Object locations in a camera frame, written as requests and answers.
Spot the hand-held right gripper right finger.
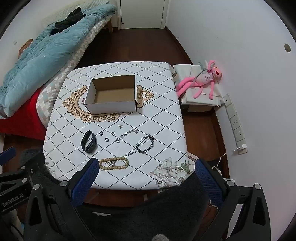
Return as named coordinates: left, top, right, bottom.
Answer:
left=194, top=158, right=271, bottom=241

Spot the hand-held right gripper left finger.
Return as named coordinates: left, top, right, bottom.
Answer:
left=24, top=158, right=100, bottom=241

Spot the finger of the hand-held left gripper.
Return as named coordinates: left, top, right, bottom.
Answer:
left=0, top=147, right=16, bottom=166
left=0, top=152, right=46, bottom=188

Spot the wooden bead bracelet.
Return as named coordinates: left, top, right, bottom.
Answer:
left=99, top=157, right=129, bottom=170

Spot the black smart band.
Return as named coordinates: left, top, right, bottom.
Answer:
left=81, top=130, right=97, bottom=154

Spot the silver disc necklace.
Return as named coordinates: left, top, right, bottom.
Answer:
left=115, top=129, right=139, bottom=143

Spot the thick silver chain bracelet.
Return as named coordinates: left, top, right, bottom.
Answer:
left=136, top=134, right=155, bottom=154

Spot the red blanket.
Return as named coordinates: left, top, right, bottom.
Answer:
left=0, top=89, right=48, bottom=141

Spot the white charger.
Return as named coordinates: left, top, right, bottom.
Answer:
left=230, top=144, right=247, bottom=153

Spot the white power strip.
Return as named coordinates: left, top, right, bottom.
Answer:
left=224, top=93, right=248, bottom=153

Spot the dark fuzzy clothing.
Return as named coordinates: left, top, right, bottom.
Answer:
left=20, top=149, right=222, bottom=241

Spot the cloth-covered cardboard box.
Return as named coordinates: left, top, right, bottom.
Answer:
left=188, top=104, right=212, bottom=112

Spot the table with patterned cloth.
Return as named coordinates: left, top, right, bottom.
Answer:
left=43, top=61, right=195, bottom=191

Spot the bed with blue duvet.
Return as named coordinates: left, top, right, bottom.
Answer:
left=0, top=0, right=118, bottom=117

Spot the pink plush toy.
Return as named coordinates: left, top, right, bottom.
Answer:
left=177, top=60, right=223, bottom=100

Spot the brown pillow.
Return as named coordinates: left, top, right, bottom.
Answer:
left=18, top=39, right=34, bottom=55

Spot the black clothing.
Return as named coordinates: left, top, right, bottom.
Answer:
left=49, top=7, right=87, bottom=36

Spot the white door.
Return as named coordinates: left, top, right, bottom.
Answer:
left=117, top=0, right=168, bottom=30

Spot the white cable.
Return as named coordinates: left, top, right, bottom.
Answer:
left=209, top=153, right=234, bottom=181

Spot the grey wire hanger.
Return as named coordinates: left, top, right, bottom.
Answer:
left=193, top=62, right=209, bottom=81

